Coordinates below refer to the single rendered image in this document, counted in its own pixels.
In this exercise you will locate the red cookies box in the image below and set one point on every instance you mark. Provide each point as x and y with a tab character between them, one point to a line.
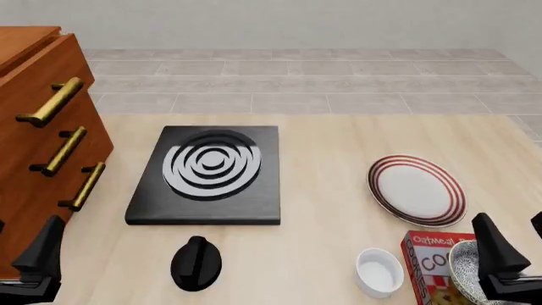
427	263

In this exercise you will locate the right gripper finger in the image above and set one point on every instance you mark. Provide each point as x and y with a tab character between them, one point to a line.
538	225
493	251

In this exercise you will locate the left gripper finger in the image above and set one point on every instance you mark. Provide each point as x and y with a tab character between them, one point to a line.
44	254
1	226

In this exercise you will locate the wooden cabinet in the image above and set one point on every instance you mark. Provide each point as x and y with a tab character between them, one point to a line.
25	35

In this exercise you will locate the round black stove knob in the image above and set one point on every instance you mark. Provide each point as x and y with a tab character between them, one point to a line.
195	265

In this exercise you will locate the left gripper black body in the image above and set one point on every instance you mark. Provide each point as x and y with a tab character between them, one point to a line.
29	290

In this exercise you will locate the flat black stove plate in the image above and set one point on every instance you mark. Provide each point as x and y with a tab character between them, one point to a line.
254	190

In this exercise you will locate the white plate with red rings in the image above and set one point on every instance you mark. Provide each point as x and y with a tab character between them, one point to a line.
413	190

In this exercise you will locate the black patterned bowl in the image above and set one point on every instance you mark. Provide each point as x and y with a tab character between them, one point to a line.
463	267

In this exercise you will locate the small white bowl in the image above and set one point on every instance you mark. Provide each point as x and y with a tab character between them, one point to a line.
378	274

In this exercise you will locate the tall wooden drawer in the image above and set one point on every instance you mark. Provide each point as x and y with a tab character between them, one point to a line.
42	70

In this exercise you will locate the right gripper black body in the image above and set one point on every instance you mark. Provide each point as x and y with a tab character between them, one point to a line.
514	286

